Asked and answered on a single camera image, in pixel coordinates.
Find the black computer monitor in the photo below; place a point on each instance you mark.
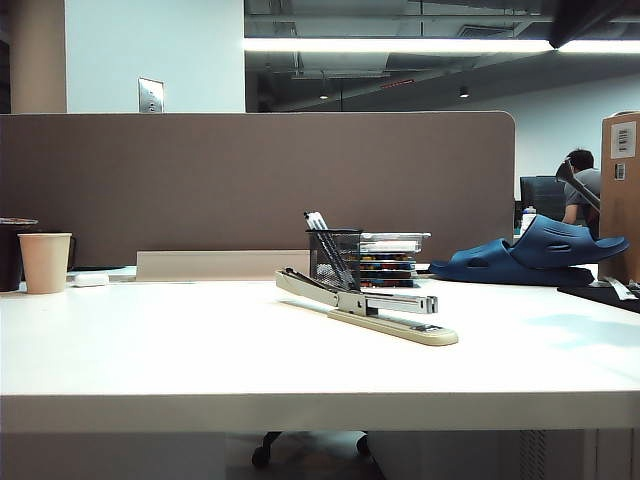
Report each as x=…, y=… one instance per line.
x=541, y=197

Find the stack of colourful boxes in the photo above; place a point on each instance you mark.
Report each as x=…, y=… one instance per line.
x=389, y=272

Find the metal wall switch plate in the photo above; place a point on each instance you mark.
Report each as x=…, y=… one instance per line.
x=150, y=95

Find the long ceiling light strip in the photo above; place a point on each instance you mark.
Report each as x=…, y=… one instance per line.
x=400, y=45

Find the red LED ceiling sign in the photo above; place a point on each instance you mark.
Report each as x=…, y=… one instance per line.
x=398, y=84

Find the white paper strip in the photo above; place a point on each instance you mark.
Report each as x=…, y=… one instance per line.
x=619, y=287

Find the seated person in grey shirt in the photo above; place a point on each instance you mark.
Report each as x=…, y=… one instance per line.
x=586, y=186

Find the brown desk divider panel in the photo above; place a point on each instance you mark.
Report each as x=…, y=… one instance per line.
x=200, y=180

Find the beige long-reach stapler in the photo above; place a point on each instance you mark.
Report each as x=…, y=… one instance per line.
x=395, y=326

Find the brown cardboard box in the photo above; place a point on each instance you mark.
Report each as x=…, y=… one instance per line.
x=621, y=210

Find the black cup with lid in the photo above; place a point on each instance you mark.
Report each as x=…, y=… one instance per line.
x=8, y=255

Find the beige paper cup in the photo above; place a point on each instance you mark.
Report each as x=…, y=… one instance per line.
x=45, y=263

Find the small white eraser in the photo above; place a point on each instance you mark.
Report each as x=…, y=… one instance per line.
x=90, y=279

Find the black desk mat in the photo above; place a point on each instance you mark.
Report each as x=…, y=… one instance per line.
x=604, y=296

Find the white bottle with dark cap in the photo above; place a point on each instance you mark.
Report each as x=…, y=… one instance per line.
x=529, y=220

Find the blue foam slipper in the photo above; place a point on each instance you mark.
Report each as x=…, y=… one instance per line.
x=554, y=240
x=479, y=267

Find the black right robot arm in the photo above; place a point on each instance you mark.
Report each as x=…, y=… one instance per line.
x=585, y=20

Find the clear plastic container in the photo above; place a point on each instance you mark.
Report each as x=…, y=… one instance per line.
x=394, y=241

